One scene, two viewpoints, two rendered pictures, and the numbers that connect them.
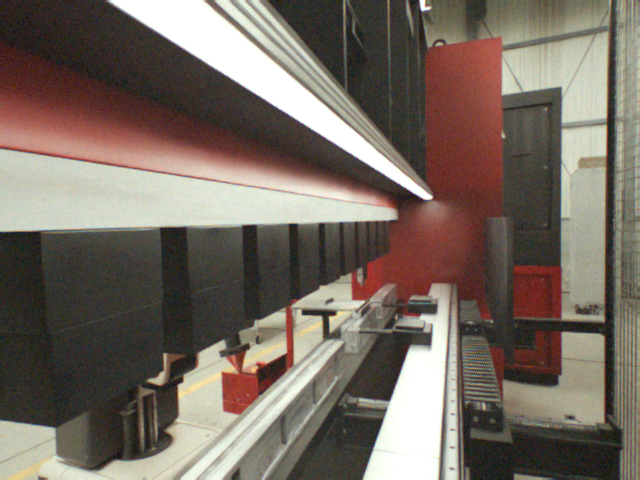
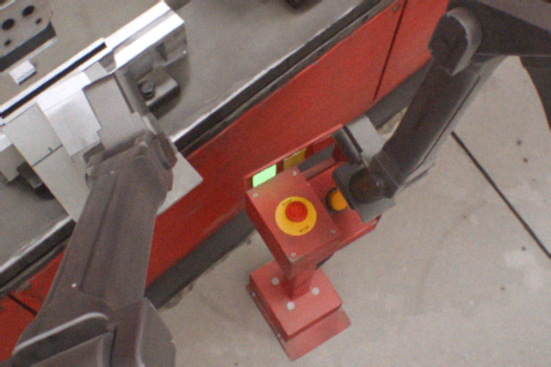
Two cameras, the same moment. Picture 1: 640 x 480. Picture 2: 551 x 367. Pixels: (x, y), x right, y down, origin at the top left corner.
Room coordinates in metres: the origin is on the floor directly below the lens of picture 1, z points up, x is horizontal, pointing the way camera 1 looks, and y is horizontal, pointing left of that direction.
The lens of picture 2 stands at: (2.04, 0.39, 1.94)
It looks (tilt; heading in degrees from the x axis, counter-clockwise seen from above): 68 degrees down; 208
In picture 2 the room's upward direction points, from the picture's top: 4 degrees clockwise
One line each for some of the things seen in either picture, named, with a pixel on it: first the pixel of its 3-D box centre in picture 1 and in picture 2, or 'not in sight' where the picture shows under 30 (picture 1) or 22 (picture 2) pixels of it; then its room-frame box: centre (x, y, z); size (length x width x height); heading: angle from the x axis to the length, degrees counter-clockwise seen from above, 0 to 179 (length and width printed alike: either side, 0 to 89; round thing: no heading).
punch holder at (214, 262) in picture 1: (194, 283); not in sight; (0.63, 0.18, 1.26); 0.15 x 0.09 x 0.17; 163
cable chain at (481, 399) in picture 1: (477, 372); not in sight; (0.90, -0.32, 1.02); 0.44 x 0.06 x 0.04; 163
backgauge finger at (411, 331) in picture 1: (387, 329); not in sight; (1.31, -0.20, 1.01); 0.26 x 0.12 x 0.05; 73
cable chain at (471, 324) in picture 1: (469, 314); not in sight; (1.43, -0.49, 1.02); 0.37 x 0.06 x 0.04; 163
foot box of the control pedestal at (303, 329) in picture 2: not in sight; (300, 301); (1.62, 0.28, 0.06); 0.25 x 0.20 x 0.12; 63
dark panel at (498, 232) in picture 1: (494, 270); not in sight; (1.82, -0.73, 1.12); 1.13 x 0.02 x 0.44; 163
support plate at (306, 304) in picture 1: (327, 304); (100, 154); (1.80, -0.03, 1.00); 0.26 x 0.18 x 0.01; 73
